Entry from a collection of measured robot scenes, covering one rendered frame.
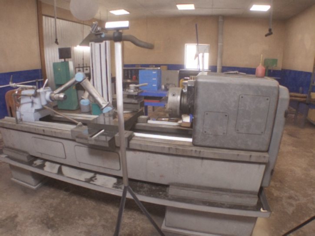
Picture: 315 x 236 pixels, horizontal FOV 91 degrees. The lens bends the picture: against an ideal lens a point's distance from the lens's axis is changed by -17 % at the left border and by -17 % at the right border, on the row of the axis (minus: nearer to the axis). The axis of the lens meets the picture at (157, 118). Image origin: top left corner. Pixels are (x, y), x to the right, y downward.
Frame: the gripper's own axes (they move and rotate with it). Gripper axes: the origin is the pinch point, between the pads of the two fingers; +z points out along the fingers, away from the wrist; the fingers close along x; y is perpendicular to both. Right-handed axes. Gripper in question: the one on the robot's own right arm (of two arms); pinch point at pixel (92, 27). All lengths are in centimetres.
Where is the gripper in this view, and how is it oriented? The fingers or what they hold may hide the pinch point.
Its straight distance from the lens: 303.7
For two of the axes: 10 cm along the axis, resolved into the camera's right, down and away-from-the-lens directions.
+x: -5.4, 7.9, 2.9
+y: 8.4, 5.0, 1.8
